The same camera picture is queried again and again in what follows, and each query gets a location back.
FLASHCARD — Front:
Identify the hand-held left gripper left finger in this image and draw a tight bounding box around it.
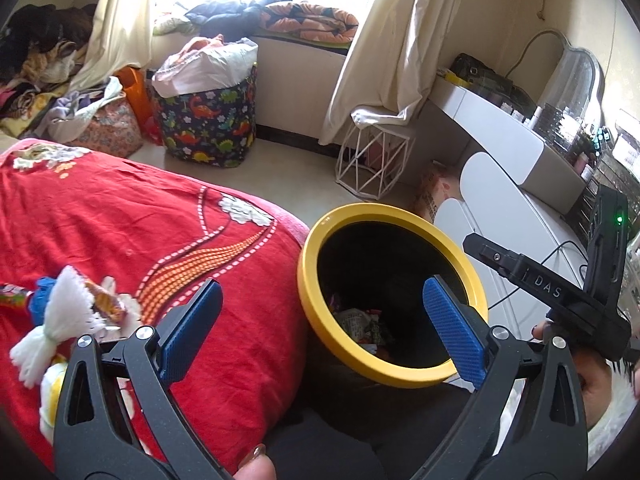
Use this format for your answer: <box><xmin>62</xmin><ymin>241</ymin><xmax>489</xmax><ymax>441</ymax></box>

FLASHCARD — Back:
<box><xmin>52</xmin><ymin>279</ymin><xmax>236</xmax><ymax>480</ymax></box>

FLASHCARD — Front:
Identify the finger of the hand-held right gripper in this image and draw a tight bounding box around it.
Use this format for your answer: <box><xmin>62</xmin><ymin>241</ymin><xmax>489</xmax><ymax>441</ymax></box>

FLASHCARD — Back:
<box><xmin>462</xmin><ymin>232</ymin><xmax>524</xmax><ymax>282</ymax></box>

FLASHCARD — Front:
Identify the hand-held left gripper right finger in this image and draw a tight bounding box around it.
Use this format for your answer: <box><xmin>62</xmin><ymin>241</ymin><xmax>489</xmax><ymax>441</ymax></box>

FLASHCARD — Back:
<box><xmin>405</xmin><ymin>275</ymin><xmax>588</xmax><ymax>480</ymax></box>

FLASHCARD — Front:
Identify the orange snack packet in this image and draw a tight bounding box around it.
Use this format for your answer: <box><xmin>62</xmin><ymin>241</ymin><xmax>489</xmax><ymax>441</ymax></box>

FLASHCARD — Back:
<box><xmin>82</xmin><ymin>277</ymin><xmax>126</xmax><ymax>322</ymax></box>

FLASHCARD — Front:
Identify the yellow rimmed black bin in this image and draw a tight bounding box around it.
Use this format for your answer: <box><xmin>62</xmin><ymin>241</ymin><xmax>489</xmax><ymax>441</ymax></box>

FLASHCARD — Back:
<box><xmin>297</xmin><ymin>202</ymin><xmax>488</xmax><ymax>390</ymax></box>

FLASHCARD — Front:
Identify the blue wrapper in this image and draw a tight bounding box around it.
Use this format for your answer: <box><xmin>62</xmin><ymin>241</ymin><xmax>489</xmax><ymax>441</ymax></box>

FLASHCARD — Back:
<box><xmin>30</xmin><ymin>277</ymin><xmax>63</xmax><ymax>323</ymax></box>

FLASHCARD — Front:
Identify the white yellow paper cup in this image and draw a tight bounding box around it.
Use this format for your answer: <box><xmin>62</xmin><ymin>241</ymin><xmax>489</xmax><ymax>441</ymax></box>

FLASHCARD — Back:
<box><xmin>39</xmin><ymin>355</ymin><xmax>68</xmax><ymax>443</ymax></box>

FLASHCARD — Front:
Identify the striped colourful wrapper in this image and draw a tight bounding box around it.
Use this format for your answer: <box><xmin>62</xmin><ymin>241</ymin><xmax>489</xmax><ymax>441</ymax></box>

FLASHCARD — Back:
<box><xmin>0</xmin><ymin>284</ymin><xmax>38</xmax><ymax>313</ymax></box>

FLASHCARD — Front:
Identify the person's right forearm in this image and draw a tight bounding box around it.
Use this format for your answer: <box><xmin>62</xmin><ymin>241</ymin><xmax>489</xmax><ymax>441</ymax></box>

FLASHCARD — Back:
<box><xmin>587</xmin><ymin>360</ymin><xmax>640</xmax><ymax>466</ymax></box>

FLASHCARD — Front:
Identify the person's right hand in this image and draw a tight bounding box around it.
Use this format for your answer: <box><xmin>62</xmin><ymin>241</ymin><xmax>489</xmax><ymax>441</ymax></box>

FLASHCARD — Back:
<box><xmin>531</xmin><ymin>322</ymin><xmax>621</xmax><ymax>431</ymax></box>

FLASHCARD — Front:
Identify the person's left hand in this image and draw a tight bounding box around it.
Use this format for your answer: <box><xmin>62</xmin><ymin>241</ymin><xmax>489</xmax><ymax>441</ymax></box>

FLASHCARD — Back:
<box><xmin>232</xmin><ymin>444</ymin><xmax>277</xmax><ymax>480</ymax></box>

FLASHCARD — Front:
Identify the cardboard box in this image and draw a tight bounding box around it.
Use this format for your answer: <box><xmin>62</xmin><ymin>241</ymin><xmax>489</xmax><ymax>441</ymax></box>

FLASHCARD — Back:
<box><xmin>412</xmin><ymin>160</ymin><xmax>461</xmax><ymax>223</ymax></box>

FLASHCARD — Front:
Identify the red floral blanket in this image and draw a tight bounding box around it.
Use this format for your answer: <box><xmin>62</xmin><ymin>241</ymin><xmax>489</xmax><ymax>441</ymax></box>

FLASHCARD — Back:
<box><xmin>0</xmin><ymin>139</ymin><xmax>311</xmax><ymax>476</ymax></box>

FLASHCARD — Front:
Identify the clear drawer organizer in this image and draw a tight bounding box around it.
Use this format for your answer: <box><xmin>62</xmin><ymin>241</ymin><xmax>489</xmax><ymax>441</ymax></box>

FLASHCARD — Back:
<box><xmin>530</xmin><ymin>102</ymin><xmax>603</xmax><ymax>156</ymax></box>

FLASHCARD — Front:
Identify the row of small bottles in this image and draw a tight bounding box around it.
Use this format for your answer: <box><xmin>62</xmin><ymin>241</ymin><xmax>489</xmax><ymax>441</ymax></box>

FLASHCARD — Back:
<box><xmin>500</xmin><ymin>102</ymin><xmax>538</xmax><ymax>123</ymax></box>

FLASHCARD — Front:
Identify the wavy framed mirror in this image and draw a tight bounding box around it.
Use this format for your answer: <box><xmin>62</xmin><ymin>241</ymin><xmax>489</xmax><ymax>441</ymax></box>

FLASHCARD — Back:
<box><xmin>537</xmin><ymin>45</ymin><xmax>606</xmax><ymax>126</ymax></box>

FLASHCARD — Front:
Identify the dinosaur print basket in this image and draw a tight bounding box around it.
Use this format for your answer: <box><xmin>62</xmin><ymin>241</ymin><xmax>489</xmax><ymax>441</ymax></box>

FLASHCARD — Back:
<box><xmin>151</xmin><ymin>62</ymin><xmax>258</xmax><ymax>168</ymax></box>

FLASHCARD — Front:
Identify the floral fabric bag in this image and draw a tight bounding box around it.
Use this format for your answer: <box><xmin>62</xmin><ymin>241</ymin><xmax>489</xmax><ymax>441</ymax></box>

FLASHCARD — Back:
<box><xmin>75</xmin><ymin>97</ymin><xmax>145</xmax><ymax>157</ymax></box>

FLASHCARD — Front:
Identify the cream curtain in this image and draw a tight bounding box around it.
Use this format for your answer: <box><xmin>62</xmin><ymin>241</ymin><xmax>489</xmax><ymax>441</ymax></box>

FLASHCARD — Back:
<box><xmin>320</xmin><ymin>0</ymin><xmax>466</xmax><ymax>148</ymax></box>
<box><xmin>70</xmin><ymin>0</ymin><xmax>176</xmax><ymax>93</ymax></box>

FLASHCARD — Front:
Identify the orange bag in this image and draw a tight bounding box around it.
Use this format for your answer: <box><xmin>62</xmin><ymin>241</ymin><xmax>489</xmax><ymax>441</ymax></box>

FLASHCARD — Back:
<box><xmin>116</xmin><ymin>66</ymin><xmax>163</xmax><ymax>146</ymax></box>

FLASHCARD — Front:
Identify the white lavender cloth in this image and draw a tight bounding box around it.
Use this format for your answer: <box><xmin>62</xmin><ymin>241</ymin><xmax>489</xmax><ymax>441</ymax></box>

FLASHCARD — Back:
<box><xmin>42</xmin><ymin>77</ymin><xmax>126</xmax><ymax>141</ymax></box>

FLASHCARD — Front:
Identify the large white plastic bag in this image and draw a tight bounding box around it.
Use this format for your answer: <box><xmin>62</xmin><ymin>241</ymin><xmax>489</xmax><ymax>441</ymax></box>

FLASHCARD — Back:
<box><xmin>152</xmin><ymin>35</ymin><xmax>259</xmax><ymax>96</ymax></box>

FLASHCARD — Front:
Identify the brown patterned blanket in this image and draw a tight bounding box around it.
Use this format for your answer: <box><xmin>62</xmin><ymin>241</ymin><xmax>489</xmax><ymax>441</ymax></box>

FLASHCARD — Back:
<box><xmin>0</xmin><ymin>80</ymin><xmax>66</xmax><ymax>136</ymax></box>

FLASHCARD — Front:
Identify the orange pink garment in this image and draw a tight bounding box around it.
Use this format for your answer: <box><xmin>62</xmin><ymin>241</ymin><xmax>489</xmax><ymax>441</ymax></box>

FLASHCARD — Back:
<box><xmin>177</xmin><ymin>35</ymin><xmax>226</xmax><ymax>58</ymax></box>

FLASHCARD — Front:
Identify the orange patterned quilt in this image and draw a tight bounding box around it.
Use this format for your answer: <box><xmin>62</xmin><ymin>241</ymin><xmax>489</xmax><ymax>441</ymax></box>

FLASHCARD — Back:
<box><xmin>260</xmin><ymin>1</ymin><xmax>360</xmax><ymax>45</ymax></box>

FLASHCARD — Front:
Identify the cream orange garment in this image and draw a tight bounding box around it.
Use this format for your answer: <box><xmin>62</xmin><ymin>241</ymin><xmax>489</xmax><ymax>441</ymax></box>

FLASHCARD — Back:
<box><xmin>22</xmin><ymin>42</ymin><xmax>88</xmax><ymax>86</ymax></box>

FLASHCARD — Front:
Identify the pale green cloth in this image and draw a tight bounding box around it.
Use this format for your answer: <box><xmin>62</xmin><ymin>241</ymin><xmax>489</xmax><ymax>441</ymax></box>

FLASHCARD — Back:
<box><xmin>152</xmin><ymin>15</ymin><xmax>191</xmax><ymax>36</ymax></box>

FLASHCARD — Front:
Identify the dark jacket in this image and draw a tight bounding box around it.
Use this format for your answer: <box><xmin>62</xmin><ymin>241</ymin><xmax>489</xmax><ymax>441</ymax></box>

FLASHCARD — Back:
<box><xmin>185</xmin><ymin>0</ymin><xmax>271</xmax><ymax>36</ymax></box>

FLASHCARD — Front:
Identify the pile of dark clothes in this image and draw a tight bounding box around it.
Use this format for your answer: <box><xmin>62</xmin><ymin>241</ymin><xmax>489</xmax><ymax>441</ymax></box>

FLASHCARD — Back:
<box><xmin>0</xmin><ymin>4</ymin><xmax>98</xmax><ymax>81</ymax></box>

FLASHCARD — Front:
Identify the black cable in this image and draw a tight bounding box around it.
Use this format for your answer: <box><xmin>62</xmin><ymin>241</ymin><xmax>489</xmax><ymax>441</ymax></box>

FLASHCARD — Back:
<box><xmin>487</xmin><ymin>239</ymin><xmax>593</xmax><ymax>311</ymax></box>

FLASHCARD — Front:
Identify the white wire stool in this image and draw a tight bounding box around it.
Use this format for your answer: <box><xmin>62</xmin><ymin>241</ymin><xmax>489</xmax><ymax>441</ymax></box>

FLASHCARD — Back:
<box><xmin>335</xmin><ymin>107</ymin><xmax>416</xmax><ymax>201</ymax></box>

